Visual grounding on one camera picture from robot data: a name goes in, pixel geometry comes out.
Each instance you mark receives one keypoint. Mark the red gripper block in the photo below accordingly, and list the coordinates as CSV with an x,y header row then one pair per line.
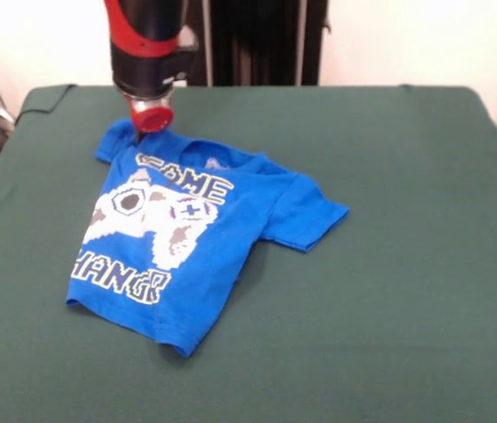
x,y
151,115

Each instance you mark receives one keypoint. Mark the blue printed t-shirt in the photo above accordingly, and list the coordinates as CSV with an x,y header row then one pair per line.
x,y
195,273

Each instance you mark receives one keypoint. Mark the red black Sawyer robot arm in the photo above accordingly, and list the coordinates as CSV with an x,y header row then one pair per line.
x,y
147,44

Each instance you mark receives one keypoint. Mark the dark green table cloth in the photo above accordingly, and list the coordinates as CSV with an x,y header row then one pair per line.
x,y
363,308

